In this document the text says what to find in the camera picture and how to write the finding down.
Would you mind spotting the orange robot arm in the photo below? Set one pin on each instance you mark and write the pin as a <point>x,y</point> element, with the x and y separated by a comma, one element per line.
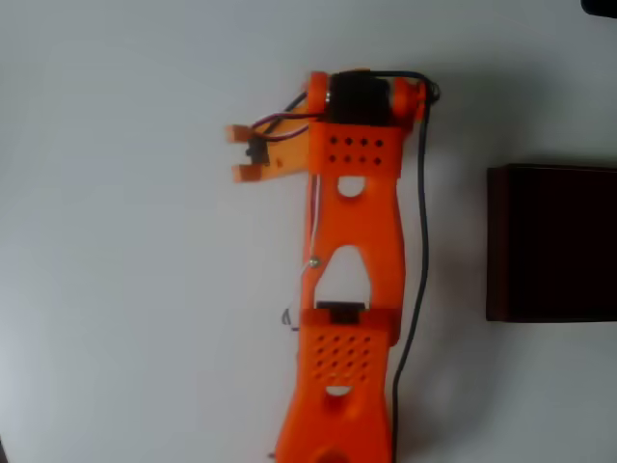
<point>354,231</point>

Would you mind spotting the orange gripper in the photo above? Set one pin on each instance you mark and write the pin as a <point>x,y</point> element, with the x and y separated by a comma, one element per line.
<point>280,155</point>

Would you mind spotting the black object at edge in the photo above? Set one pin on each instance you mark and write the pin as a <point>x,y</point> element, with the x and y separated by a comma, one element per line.
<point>600,7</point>

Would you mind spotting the dark red open box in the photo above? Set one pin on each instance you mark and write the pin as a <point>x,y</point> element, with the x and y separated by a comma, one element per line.
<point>554,241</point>

